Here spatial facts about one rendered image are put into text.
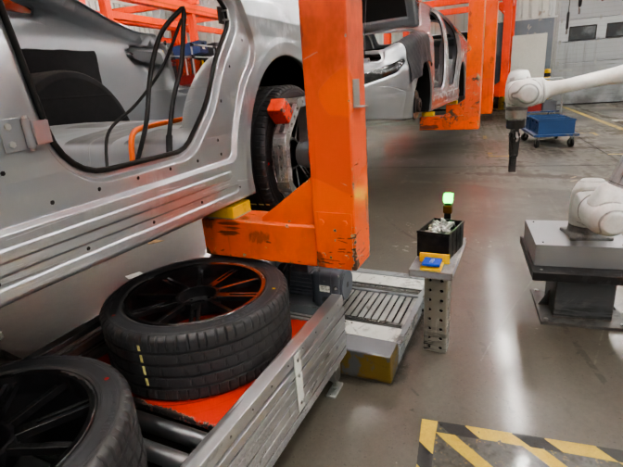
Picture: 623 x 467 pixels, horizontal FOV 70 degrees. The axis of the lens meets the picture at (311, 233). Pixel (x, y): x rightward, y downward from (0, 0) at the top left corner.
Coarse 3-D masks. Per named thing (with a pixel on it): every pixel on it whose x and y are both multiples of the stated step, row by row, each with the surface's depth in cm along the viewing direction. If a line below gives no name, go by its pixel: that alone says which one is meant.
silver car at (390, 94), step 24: (384, 48) 437; (432, 48) 508; (456, 48) 690; (384, 72) 434; (408, 72) 444; (432, 72) 515; (456, 72) 692; (384, 96) 440; (408, 96) 452; (432, 96) 528; (456, 96) 697
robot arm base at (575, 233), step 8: (568, 224) 214; (568, 232) 214; (576, 232) 210; (584, 232) 207; (592, 232) 206; (576, 240) 207; (584, 240) 207; (592, 240) 206; (600, 240) 206; (608, 240) 205
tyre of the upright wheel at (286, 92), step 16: (256, 96) 206; (272, 96) 202; (288, 96) 212; (256, 112) 200; (256, 128) 197; (272, 128) 200; (256, 144) 196; (256, 160) 198; (256, 176) 201; (272, 176) 204; (256, 192) 206; (272, 192) 205; (256, 208) 217; (272, 208) 213
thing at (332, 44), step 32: (320, 0) 138; (352, 0) 140; (320, 32) 141; (352, 32) 143; (320, 64) 145; (352, 64) 145; (320, 96) 148; (352, 96) 147; (320, 128) 152; (352, 128) 149; (320, 160) 156; (352, 160) 151; (320, 192) 160; (352, 192) 154; (320, 224) 163; (352, 224) 158; (320, 256) 168; (352, 256) 162
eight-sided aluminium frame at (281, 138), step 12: (300, 96) 216; (276, 132) 198; (288, 132) 199; (276, 144) 197; (288, 144) 198; (276, 156) 199; (288, 156) 199; (276, 168) 201; (288, 168) 200; (288, 180) 201; (288, 192) 205
